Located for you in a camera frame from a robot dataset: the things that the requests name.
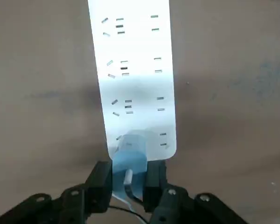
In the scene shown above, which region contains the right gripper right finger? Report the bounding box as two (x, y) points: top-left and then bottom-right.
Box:
(142, 160), (250, 224)

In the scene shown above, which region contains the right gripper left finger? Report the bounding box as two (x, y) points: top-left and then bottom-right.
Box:
(0, 161), (113, 224)

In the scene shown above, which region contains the long white power strip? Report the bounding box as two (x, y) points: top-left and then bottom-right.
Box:
(87, 0), (177, 161)

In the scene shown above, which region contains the thin charger cable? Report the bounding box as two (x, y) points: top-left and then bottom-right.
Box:
(108, 169), (151, 224)

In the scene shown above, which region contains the translucent blue phone charger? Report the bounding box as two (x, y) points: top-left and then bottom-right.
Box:
(112, 129), (148, 203)

